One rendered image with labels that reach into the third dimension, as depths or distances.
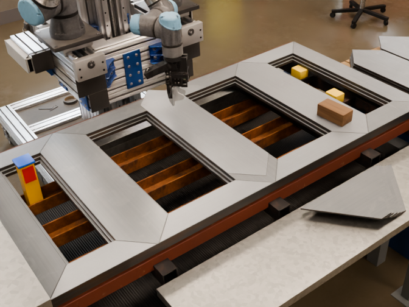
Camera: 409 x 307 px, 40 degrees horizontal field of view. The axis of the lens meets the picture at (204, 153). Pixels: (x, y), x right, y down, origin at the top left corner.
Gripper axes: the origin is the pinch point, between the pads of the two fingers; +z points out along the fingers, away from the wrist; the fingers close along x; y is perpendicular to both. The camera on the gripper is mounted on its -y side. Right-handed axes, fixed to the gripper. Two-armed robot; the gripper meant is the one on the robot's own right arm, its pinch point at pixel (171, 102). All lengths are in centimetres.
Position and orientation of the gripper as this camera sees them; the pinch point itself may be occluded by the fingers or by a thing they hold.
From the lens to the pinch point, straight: 217.1
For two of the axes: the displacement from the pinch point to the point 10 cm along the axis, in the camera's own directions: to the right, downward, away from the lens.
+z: 0.4, 8.1, 5.8
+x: 0.9, -5.8, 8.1
